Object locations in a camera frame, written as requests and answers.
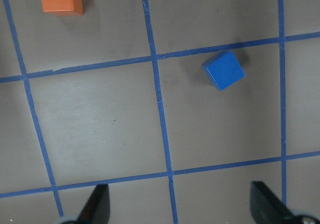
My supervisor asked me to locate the blue wooden block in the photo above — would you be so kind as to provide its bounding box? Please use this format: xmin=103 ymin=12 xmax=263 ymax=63
xmin=201 ymin=51 xmax=245 ymax=91

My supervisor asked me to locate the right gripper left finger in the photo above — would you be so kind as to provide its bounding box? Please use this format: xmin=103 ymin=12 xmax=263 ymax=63
xmin=76 ymin=184 xmax=110 ymax=224

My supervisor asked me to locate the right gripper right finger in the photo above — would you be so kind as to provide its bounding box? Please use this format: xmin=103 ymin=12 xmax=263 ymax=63
xmin=249 ymin=181 xmax=296 ymax=224

